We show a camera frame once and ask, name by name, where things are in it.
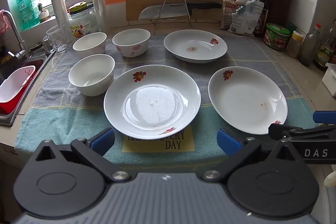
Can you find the person's right hand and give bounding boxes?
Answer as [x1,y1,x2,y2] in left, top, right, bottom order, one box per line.
[324,170,336,188]

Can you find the white food packet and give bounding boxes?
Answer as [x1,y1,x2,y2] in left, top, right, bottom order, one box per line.
[227,0,265,36]

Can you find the glass jar with black lid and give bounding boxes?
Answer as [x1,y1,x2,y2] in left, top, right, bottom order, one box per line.
[68,2,99,39]

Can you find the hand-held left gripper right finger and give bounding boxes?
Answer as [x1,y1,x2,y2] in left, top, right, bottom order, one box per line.
[202,128,298,184]

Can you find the pink rag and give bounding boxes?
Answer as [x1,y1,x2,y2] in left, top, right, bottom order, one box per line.
[0,9,11,30]

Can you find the white container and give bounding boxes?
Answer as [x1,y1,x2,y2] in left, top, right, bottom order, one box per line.
[322,63,336,97]

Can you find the red printed food packet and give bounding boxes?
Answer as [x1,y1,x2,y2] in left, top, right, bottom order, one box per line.
[220,0,246,30]

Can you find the red plastic basin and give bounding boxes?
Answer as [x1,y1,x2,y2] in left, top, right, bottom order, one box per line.
[0,59,44,115]

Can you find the metal wire rack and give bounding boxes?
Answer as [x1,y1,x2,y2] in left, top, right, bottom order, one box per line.
[150,0,193,35]

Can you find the dark soy sauce bottle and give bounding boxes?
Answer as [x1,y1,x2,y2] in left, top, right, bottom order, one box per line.
[254,0,269,38]

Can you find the white plastic basin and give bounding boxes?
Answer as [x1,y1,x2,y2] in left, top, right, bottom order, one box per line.
[0,66,36,103]

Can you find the white plate dark stain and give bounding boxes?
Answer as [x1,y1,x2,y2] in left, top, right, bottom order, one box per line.
[163,29,228,64]

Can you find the clear bottle brown cap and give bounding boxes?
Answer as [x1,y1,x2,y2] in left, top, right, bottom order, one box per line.
[314,30,336,71]

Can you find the checked blue grey towel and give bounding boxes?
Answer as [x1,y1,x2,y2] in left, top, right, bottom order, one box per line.
[14,35,318,161]

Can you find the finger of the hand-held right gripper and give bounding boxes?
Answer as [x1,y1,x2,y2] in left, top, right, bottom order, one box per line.
[268,123,336,142]
[312,110,336,125]

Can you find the green lidded sauce jar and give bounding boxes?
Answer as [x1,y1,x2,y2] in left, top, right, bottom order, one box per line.
[263,23,292,51]

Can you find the clear glass mug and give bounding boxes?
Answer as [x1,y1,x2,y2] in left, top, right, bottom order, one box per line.
[42,25,69,53]

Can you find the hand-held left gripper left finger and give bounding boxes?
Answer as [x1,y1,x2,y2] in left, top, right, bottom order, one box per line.
[34,127,132,184]

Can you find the plain white bowl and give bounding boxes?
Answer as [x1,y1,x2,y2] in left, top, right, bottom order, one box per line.
[69,54,115,96]

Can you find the metal faucet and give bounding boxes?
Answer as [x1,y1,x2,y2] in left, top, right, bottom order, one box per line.
[1,10,28,59]

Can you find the dark red knife block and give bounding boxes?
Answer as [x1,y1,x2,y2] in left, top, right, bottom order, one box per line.
[266,0,293,28]

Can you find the steel sink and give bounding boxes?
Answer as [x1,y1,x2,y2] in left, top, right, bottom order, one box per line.
[0,52,57,127]

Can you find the white bowl pink flowers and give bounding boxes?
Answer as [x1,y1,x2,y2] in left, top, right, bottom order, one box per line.
[112,29,151,58]

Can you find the yellow lidded spice jar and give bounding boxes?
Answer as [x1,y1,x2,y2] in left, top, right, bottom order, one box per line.
[286,30,304,58]

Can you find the white plate two flower prints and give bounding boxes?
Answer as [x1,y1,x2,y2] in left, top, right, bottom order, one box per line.
[104,65,201,140]

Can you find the green dish soap bottle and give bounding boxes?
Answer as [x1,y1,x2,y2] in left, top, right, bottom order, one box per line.
[16,0,40,30]

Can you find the thin plastic bag roll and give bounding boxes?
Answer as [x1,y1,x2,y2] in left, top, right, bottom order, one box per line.
[49,0,69,42]

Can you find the clear bottle red cap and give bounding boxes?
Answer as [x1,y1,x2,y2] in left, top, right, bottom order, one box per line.
[300,24,322,67]

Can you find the white bowl faint grey pattern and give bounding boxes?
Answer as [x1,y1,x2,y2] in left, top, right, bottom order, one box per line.
[73,32,107,55]

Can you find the cleaver with black handle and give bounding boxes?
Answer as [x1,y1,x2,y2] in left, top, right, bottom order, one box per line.
[139,2,223,20]

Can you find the small potted plant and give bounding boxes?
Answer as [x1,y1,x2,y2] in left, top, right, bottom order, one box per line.
[37,3,50,22]

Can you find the white plate small brown stain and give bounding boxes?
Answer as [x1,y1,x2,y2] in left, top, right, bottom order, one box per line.
[208,67,288,135]

